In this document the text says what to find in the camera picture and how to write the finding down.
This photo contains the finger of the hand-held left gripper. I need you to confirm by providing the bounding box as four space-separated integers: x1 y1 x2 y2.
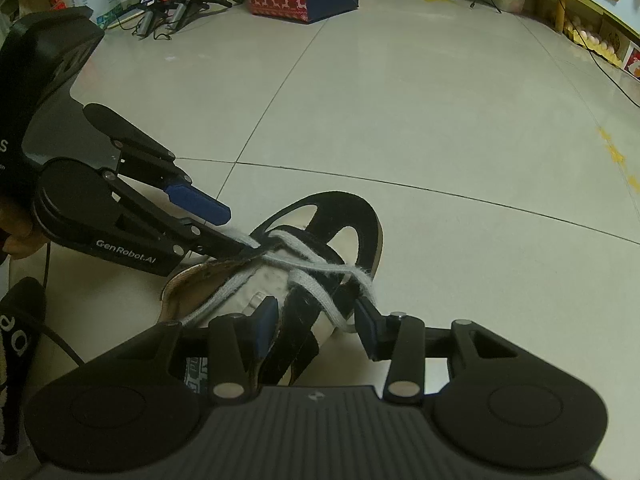
82 102 232 227
102 170 261 261

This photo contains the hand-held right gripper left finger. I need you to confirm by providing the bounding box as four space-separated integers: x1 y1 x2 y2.
117 296 278 405

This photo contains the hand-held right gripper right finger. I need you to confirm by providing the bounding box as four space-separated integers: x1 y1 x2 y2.
355 297 521 403

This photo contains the grey shoelace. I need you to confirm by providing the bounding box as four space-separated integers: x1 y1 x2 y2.
175 227 381 333

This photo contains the black and beige shoe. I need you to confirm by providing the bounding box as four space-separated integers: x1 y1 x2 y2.
159 191 385 391

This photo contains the person's left hand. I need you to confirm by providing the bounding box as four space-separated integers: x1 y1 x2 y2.
0 199 49 262

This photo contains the black printed cloth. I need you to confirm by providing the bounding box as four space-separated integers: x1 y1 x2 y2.
0 280 48 456

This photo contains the egg tray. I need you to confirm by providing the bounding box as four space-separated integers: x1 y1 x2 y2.
562 15 628 66

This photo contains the black floor cable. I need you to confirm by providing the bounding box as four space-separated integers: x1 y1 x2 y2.
550 0 640 108

